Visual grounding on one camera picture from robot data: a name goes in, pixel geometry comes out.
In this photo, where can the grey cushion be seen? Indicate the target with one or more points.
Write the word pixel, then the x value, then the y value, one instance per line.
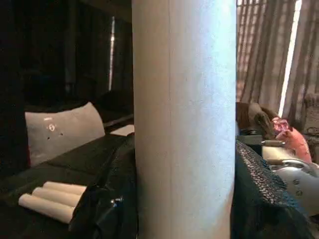
pixel 65 132

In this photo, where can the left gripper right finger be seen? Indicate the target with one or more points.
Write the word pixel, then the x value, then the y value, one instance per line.
pixel 259 214

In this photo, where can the pink plush toy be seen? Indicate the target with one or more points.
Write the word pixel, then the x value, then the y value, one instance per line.
pixel 296 142

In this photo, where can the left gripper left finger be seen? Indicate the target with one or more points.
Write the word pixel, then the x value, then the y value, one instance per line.
pixel 109 204

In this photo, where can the striped curtain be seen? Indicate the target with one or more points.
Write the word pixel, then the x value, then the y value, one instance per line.
pixel 269 50

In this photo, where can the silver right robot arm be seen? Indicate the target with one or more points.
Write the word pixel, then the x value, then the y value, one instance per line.
pixel 299 184

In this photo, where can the brown plush toy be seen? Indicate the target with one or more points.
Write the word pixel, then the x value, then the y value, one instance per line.
pixel 251 117

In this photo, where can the black work mat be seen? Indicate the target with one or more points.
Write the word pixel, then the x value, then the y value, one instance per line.
pixel 75 159

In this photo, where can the white sheet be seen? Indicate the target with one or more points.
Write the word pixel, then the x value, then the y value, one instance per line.
pixel 122 130

